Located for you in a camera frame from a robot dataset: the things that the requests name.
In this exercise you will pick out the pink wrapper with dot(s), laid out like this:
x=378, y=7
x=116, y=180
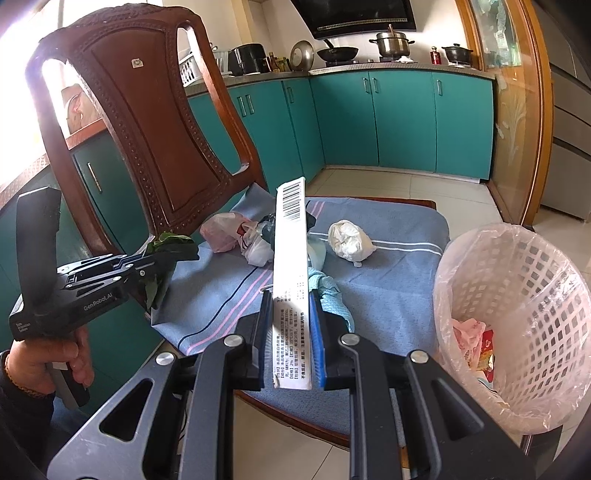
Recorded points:
x=466, y=337

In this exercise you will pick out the black range hood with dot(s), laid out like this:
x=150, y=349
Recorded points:
x=355, y=18

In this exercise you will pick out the green leaf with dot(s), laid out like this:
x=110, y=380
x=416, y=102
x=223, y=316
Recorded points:
x=168, y=242

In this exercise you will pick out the wooden framed glass door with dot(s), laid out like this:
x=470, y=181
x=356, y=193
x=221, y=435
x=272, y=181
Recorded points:
x=508, y=115

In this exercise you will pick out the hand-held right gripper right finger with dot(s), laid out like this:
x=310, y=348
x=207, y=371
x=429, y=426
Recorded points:
x=318, y=346

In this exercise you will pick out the white dish rack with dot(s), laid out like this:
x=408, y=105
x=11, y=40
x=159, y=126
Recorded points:
x=194, y=69

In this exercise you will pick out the red bottle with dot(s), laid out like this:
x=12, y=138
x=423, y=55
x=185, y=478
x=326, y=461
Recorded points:
x=434, y=56

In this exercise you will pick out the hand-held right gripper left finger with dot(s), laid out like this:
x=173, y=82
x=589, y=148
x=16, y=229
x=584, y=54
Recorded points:
x=267, y=341

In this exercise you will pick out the dark green snack packet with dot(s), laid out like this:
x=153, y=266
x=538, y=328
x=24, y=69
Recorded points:
x=267, y=228

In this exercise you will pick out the black wok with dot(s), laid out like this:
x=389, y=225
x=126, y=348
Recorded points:
x=339, y=53

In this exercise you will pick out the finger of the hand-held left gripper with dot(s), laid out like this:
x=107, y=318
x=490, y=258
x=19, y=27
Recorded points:
x=120, y=280
x=138, y=261

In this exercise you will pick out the white crumpled plastic bag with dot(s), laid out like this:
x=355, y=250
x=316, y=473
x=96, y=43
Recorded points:
x=351, y=242

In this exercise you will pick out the red snack wrapper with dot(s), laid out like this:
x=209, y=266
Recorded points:
x=485, y=353

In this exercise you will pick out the light blue crumpled cloth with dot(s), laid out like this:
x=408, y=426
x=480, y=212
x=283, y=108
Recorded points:
x=330, y=290

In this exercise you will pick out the white striped paper box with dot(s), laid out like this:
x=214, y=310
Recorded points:
x=291, y=258

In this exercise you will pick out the person's left forearm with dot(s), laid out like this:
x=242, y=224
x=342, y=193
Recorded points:
x=18, y=415

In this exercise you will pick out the person's left hand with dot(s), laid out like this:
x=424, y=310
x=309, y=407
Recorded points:
x=32, y=360

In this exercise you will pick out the round steel lid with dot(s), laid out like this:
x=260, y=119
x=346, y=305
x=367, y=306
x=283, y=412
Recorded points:
x=302, y=55

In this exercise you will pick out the carved wooden chair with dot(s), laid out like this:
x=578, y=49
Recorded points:
x=138, y=115

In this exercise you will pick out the blue striped seat cushion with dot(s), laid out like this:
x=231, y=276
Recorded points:
x=392, y=286

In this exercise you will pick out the black air fryer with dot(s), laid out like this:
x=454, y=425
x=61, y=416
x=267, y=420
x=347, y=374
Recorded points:
x=247, y=60

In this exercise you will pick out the black casserole pot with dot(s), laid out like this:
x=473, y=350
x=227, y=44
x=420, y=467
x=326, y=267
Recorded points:
x=458, y=54

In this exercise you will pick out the stainless steel pot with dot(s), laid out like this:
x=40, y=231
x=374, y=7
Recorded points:
x=392, y=44

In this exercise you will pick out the white plastic mesh basket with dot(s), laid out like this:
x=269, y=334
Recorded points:
x=545, y=323

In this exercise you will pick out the pink plastic bag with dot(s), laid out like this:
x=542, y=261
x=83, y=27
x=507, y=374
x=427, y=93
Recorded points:
x=219, y=233

